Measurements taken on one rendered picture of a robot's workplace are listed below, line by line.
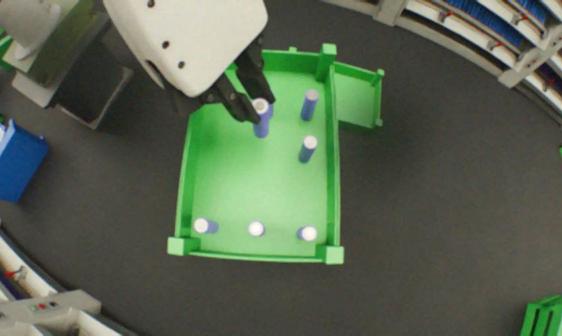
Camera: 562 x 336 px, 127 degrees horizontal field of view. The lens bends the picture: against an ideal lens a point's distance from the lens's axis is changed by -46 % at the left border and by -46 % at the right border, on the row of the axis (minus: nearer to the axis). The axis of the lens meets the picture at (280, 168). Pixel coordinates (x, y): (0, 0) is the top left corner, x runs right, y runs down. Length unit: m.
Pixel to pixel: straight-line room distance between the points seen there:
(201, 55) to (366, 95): 0.72
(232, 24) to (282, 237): 0.27
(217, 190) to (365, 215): 0.47
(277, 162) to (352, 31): 0.75
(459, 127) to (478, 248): 0.44
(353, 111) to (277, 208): 0.52
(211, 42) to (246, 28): 0.04
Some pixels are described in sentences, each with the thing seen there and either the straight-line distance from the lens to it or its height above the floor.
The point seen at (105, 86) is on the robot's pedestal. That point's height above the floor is 0.08.
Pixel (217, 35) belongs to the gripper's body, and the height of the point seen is 0.56.
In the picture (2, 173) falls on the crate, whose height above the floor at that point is 0.15.
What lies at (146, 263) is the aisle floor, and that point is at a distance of 0.78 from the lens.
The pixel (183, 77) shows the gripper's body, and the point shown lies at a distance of 0.17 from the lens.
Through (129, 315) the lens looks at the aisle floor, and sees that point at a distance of 0.85.
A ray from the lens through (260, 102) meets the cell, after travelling 0.25.
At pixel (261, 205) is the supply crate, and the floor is 0.32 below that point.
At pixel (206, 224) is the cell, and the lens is 0.31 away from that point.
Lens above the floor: 0.68
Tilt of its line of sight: 75 degrees down
